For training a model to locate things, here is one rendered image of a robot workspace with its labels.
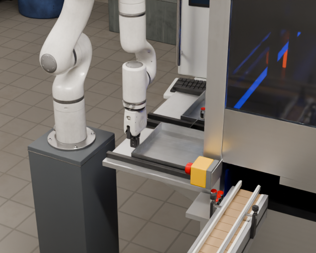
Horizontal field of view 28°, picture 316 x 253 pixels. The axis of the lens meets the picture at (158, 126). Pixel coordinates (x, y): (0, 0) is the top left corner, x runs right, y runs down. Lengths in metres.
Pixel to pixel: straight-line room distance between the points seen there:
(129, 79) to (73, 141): 0.41
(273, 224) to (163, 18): 3.76
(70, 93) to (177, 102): 0.57
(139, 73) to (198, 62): 0.97
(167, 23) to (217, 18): 3.81
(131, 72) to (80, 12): 0.27
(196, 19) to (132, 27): 0.96
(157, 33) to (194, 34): 2.70
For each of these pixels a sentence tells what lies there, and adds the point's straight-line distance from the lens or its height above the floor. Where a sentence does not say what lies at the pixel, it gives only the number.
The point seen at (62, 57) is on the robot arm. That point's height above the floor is 1.25.
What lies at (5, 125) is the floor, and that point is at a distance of 4.49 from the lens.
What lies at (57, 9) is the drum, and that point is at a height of 0.08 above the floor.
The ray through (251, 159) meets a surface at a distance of 2.02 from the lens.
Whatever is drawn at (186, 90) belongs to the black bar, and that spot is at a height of 0.90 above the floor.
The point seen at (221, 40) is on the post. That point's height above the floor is 1.43.
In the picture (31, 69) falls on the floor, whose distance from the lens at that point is 5.31.
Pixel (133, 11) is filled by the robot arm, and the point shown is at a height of 1.44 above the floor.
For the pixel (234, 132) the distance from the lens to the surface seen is 2.00.
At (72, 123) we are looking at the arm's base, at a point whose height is 0.96.
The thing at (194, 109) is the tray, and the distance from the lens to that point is 2.67.
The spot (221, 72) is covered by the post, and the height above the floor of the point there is 1.33.
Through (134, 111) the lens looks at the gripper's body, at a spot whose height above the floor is 1.07.
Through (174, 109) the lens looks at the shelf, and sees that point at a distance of 2.67.
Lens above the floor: 2.11
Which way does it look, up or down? 29 degrees down
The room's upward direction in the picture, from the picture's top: straight up
